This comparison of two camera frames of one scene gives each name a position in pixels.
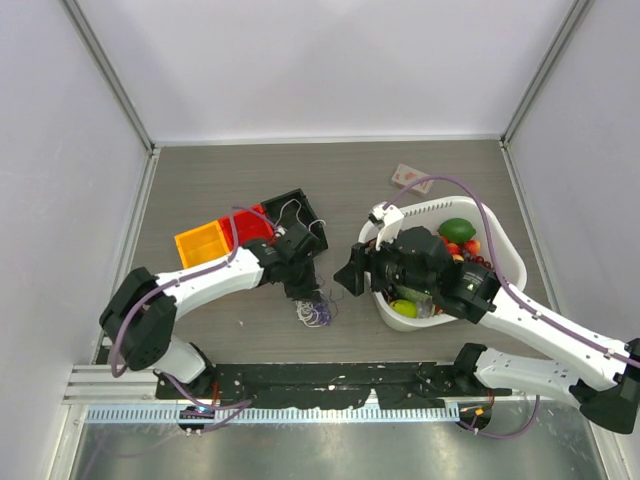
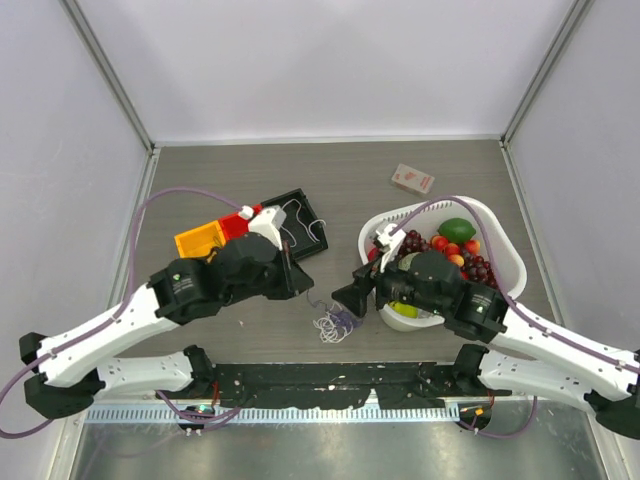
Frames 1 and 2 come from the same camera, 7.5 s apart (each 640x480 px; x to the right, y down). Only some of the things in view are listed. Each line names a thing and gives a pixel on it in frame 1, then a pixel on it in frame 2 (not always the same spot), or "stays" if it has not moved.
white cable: (308, 314) → (335, 327)
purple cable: (322, 313) → (343, 321)
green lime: (456, 230) stays
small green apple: (404, 308) stays
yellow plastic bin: (201, 244) stays
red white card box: (404, 176) stays
